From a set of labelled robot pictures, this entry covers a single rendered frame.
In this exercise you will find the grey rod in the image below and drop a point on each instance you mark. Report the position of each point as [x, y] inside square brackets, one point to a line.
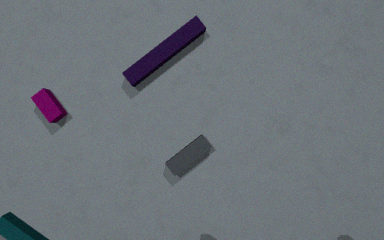
[188, 155]

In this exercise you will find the magenta block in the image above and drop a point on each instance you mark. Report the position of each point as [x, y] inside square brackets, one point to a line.
[49, 105]

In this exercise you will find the dark purple rectangular bar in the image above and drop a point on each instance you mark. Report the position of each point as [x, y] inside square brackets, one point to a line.
[163, 52]

